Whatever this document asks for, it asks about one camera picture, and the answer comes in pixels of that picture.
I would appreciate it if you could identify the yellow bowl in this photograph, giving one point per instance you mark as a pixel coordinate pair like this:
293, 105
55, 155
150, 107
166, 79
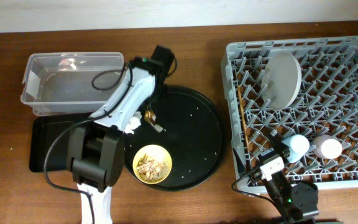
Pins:
155, 151

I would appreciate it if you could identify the grey dishwasher rack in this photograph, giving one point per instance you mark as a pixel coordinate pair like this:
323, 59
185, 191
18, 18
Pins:
326, 104

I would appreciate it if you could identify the gold snack wrapper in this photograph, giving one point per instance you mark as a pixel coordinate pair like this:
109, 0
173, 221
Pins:
150, 117

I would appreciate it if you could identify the blue plastic cup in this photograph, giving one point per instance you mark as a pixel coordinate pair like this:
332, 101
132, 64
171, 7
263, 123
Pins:
298, 146

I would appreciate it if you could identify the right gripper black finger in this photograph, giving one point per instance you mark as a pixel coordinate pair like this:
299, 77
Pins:
241, 169
278, 146

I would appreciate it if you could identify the wooden chopstick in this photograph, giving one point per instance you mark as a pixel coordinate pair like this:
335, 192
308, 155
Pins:
242, 110

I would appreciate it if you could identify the black round tray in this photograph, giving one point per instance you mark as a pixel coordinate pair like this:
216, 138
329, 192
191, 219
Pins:
193, 134

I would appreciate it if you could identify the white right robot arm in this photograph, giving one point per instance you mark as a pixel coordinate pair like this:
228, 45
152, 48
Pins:
297, 202

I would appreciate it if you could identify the grey round plate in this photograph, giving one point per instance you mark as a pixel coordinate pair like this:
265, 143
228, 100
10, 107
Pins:
283, 80

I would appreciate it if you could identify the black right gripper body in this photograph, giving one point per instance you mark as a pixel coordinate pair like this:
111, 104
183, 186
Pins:
260, 164

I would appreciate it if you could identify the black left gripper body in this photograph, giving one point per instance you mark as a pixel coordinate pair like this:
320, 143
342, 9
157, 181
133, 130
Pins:
155, 101

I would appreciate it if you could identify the food scraps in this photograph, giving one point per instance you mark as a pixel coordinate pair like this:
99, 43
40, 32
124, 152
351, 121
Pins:
151, 169

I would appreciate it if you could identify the white tissue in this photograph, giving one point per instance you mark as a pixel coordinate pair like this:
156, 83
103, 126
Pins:
133, 123

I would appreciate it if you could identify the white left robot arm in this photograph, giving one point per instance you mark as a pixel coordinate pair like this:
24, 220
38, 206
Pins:
95, 177

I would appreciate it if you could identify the black rectangular tray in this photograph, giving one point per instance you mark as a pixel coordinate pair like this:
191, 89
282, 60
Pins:
47, 128

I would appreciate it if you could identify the pink plastic cup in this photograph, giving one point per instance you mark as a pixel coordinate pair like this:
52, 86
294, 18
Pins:
327, 147

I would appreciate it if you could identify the clear plastic bin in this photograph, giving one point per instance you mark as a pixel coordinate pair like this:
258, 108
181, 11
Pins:
65, 82

